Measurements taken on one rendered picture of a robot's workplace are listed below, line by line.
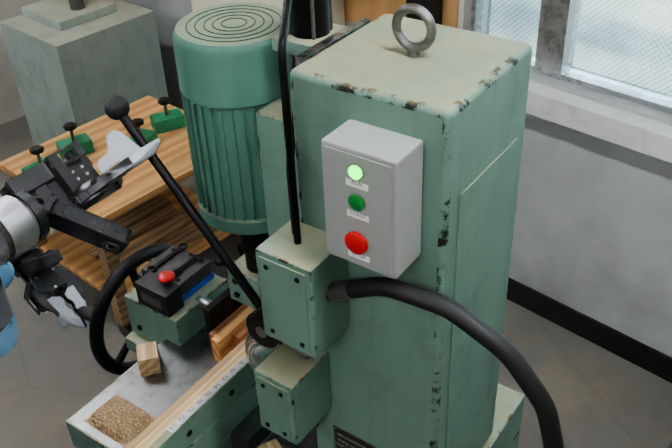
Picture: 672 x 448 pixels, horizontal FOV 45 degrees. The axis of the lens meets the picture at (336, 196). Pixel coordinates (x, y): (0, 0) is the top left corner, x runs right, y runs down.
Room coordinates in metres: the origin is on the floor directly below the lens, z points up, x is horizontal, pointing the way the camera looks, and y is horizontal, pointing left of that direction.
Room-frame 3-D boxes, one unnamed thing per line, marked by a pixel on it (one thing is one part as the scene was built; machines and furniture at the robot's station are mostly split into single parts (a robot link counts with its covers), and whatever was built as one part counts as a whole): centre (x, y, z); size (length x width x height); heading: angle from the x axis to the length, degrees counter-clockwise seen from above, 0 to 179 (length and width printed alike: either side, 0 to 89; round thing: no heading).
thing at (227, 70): (1.08, 0.13, 1.35); 0.18 x 0.18 x 0.31
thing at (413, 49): (0.91, -0.10, 1.55); 0.06 x 0.02 x 0.07; 54
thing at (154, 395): (1.12, 0.24, 0.87); 0.61 x 0.30 x 0.06; 144
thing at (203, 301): (1.11, 0.23, 0.95); 0.09 x 0.07 x 0.09; 144
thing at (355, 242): (0.75, -0.02, 1.36); 0.03 x 0.01 x 0.03; 54
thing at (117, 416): (0.91, 0.37, 0.91); 0.10 x 0.07 x 0.02; 54
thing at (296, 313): (0.83, 0.05, 1.23); 0.09 x 0.08 x 0.15; 54
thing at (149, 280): (1.17, 0.31, 0.99); 0.13 x 0.11 x 0.06; 144
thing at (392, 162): (0.78, -0.04, 1.40); 0.10 x 0.06 x 0.16; 54
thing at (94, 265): (2.45, 0.73, 0.32); 0.66 x 0.57 x 0.64; 138
